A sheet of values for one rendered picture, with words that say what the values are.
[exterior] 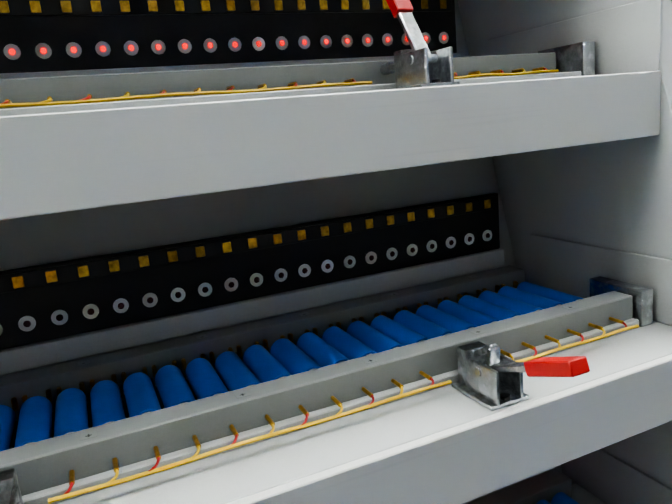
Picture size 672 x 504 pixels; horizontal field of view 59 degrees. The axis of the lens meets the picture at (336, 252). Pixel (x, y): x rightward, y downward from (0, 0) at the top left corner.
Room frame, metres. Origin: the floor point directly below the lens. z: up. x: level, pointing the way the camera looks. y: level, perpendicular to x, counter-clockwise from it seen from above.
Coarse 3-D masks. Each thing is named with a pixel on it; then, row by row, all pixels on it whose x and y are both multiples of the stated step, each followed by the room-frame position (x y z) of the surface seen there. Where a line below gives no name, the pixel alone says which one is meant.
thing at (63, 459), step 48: (480, 336) 0.39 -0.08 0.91; (528, 336) 0.41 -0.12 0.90; (288, 384) 0.35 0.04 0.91; (336, 384) 0.35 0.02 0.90; (384, 384) 0.37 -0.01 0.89; (432, 384) 0.36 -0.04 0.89; (96, 432) 0.31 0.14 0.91; (144, 432) 0.31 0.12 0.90; (192, 432) 0.32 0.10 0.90; (48, 480) 0.30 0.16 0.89
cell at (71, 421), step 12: (60, 396) 0.37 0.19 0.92; (72, 396) 0.37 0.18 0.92; (84, 396) 0.38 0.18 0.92; (60, 408) 0.36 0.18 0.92; (72, 408) 0.35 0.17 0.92; (84, 408) 0.36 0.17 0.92; (60, 420) 0.34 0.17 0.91; (72, 420) 0.34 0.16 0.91; (84, 420) 0.34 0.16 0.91; (60, 432) 0.32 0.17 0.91
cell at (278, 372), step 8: (248, 352) 0.42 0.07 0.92; (256, 352) 0.41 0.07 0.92; (264, 352) 0.41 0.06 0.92; (248, 360) 0.41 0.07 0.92; (256, 360) 0.40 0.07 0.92; (264, 360) 0.40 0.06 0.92; (272, 360) 0.40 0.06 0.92; (256, 368) 0.40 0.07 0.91; (264, 368) 0.39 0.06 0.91; (272, 368) 0.38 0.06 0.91; (280, 368) 0.38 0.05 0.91; (256, 376) 0.40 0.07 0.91; (264, 376) 0.38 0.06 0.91; (272, 376) 0.37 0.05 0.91; (280, 376) 0.37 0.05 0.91
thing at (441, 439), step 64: (576, 256) 0.52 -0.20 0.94; (640, 256) 0.46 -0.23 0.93; (192, 320) 0.45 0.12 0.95; (640, 320) 0.45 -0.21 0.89; (576, 384) 0.37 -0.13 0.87; (640, 384) 0.38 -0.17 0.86; (256, 448) 0.33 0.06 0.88; (320, 448) 0.32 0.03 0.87; (384, 448) 0.32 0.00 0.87; (448, 448) 0.33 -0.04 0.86; (512, 448) 0.35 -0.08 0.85; (576, 448) 0.37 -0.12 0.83
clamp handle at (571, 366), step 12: (492, 348) 0.35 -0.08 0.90; (492, 360) 0.36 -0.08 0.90; (540, 360) 0.32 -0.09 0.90; (552, 360) 0.31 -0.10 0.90; (564, 360) 0.30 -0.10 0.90; (576, 360) 0.29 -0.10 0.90; (504, 372) 0.34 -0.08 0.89; (516, 372) 0.33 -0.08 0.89; (528, 372) 0.32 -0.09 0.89; (540, 372) 0.31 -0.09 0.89; (552, 372) 0.30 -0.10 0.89; (564, 372) 0.30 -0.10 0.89; (576, 372) 0.29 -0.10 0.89
